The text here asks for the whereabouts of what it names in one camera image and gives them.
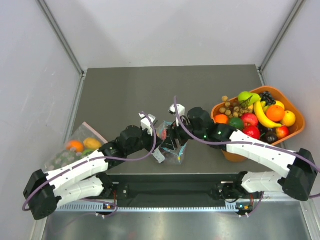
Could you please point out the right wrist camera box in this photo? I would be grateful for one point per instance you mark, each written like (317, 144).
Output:
(178, 110)

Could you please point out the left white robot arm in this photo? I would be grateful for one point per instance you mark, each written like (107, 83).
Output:
(85, 178)

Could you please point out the fake green lime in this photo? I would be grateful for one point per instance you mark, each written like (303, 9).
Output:
(237, 123)

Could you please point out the fake green pear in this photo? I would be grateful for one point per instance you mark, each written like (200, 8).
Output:
(248, 98)

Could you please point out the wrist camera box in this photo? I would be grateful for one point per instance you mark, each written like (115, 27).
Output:
(147, 122)
(178, 110)

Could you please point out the fake dark grapes in bin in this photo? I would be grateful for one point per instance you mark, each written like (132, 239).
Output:
(268, 98)

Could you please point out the fake red apple top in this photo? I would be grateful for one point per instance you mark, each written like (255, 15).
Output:
(250, 119)

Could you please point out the fake dark plum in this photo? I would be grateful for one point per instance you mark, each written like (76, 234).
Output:
(270, 138)

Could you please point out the fake dark grapes in bag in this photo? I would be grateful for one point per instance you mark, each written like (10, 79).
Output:
(171, 157)

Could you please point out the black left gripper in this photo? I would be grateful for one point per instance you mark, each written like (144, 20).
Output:
(154, 140)

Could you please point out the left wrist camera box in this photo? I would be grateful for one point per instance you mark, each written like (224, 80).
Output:
(147, 122)

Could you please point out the fake big red apple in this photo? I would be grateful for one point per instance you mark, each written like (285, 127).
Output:
(252, 131)

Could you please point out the fake yellow fruit pink bag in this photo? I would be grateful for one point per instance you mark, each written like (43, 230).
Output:
(92, 143)

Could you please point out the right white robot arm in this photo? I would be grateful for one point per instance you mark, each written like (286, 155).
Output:
(292, 173)

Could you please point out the fake orange in pink bag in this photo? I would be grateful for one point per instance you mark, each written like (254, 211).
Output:
(75, 146)

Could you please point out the clear zip bag blue seal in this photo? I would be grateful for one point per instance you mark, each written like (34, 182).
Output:
(180, 150)

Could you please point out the fake brown longan bunch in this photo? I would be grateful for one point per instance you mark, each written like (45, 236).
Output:
(235, 108)

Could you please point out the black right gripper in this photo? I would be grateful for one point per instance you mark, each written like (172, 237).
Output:
(173, 132)

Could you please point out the fake large orange in bin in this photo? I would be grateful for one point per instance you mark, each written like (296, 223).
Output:
(275, 113)

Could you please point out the clear zip bag pink seal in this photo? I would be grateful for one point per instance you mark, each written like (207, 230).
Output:
(64, 157)

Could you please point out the fake orange left in bin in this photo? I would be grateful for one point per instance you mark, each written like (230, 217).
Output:
(221, 119)

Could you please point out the fake small red peach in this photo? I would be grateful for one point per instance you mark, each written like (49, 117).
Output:
(282, 132)

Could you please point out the fake yellow lemon in bin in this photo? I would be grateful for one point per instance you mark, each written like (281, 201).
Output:
(289, 119)

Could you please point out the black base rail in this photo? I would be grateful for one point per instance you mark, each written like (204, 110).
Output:
(173, 190)

